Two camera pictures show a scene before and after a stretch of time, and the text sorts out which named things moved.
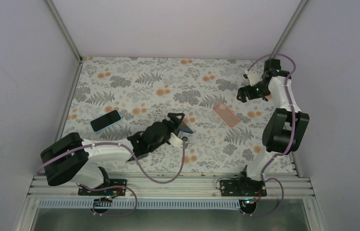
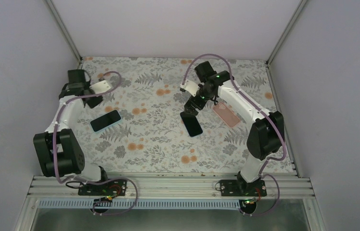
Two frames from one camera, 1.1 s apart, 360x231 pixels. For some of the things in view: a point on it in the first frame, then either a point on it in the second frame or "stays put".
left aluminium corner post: [80, 66] stays put
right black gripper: [242, 92] → [189, 105]
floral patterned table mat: [114, 98] stays put
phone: [107, 120] stays put
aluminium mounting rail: [168, 187] stays put
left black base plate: [116, 191] stays put
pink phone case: [226, 114] stays put
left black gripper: [174, 120] → [94, 104]
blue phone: [183, 127] → [191, 123]
